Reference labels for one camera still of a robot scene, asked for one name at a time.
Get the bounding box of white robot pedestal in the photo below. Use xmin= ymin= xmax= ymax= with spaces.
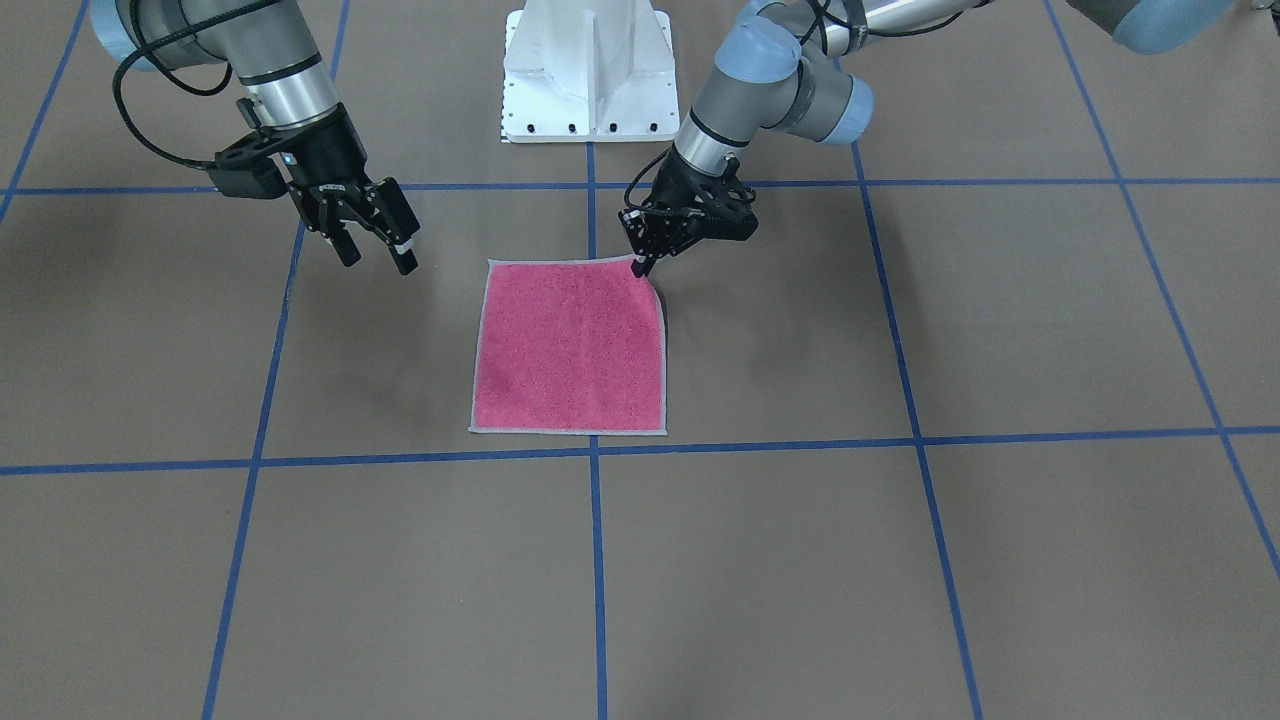
xmin=500 ymin=1 xmax=680 ymax=143

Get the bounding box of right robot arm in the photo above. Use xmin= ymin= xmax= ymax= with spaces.
xmin=90 ymin=1 xmax=420 ymax=275

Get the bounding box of pink towel with grey back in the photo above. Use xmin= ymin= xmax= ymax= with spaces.
xmin=470 ymin=255 xmax=668 ymax=436

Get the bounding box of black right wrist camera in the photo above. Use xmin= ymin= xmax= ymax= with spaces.
xmin=207 ymin=129 xmax=291 ymax=200

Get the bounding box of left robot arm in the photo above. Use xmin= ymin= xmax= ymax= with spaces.
xmin=620 ymin=1 xmax=978 ymax=278

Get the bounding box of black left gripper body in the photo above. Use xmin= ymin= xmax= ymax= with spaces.
xmin=640 ymin=151 xmax=742 ymax=250

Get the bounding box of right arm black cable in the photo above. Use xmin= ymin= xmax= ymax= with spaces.
xmin=111 ymin=0 xmax=251 ymax=170

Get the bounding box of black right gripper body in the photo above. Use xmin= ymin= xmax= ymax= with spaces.
xmin=283 ymin=105 xmax=372 ymax=223

